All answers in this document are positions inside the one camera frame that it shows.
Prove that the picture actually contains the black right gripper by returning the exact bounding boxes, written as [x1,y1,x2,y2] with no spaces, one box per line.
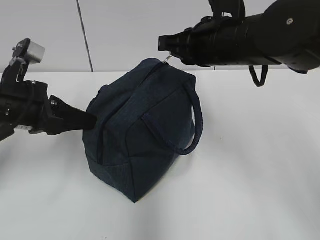
[158,16,244,68]

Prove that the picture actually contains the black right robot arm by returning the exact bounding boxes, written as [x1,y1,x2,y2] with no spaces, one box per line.
[158,0,320,74]

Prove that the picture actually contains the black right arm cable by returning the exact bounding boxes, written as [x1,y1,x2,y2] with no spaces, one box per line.
[248,64,269,88]

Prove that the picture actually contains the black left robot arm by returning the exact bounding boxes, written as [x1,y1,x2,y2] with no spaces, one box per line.
[0,61,97,140]

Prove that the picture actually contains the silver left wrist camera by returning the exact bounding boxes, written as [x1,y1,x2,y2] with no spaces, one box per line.
[12,38,45,65]

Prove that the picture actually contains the navy blue lunch bag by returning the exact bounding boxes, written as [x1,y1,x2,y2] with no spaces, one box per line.
[82,58,203,203]

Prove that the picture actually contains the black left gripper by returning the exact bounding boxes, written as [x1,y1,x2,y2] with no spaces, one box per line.
[0,62,98,136]

